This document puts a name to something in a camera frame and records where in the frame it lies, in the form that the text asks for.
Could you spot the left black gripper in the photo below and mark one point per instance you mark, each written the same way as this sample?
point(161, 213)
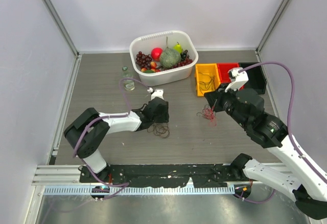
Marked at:
point(165, 116)

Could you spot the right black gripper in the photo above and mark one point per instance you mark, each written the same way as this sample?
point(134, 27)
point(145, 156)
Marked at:
point(214, 97)

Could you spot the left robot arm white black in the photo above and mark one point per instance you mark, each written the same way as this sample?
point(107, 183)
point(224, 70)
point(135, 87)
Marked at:
point(87, 132)

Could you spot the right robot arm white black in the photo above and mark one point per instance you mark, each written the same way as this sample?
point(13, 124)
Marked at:
point(306, 184)

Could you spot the yellow storage bin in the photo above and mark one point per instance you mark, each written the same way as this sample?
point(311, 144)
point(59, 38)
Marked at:
point(207, 78)

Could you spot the red storage bin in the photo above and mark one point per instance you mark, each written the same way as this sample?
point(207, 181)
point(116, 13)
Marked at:
point(223, 69)

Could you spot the clear glass bottle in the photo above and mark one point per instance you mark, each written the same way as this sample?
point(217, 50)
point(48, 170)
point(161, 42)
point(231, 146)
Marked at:
point(128, 82)

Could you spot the small peaches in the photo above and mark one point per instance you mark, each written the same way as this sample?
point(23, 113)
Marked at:
point(150, 67)

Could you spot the red cherry bunch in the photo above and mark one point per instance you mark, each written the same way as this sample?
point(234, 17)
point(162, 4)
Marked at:
point(182, 63)

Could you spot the black storage bin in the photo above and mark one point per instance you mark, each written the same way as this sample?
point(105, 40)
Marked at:
point(257, 80)

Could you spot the dark red grape bunch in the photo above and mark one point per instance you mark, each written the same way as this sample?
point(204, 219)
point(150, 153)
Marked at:
point(141, 57)

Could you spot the green netted melon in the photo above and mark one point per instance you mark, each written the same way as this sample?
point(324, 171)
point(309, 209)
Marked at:
point(169, 57)

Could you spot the white plastic basket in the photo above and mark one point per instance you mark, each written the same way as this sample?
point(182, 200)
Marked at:
point(164, 40)

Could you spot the dark purple grape bunch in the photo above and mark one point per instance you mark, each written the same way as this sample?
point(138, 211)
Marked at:
point(184, 55)

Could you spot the red pomegranate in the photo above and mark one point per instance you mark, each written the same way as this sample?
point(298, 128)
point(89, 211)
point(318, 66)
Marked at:
point(156, 53)

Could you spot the green pear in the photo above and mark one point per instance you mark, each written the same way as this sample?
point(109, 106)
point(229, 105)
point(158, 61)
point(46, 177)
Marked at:
point(178, 48)

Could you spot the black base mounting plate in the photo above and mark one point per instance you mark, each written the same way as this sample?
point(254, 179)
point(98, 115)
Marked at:
point(171, 175)

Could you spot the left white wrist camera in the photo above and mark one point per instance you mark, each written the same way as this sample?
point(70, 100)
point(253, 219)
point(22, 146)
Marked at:
point(157, 93)

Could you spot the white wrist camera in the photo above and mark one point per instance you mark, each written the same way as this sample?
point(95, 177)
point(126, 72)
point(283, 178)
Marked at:
point(157, 93)
point(238, 77)

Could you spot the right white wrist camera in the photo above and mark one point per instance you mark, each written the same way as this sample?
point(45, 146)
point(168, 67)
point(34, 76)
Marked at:
point(238, 77)

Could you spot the white slotted cable duct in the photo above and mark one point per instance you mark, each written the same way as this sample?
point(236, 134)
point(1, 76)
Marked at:
point(99, 190)

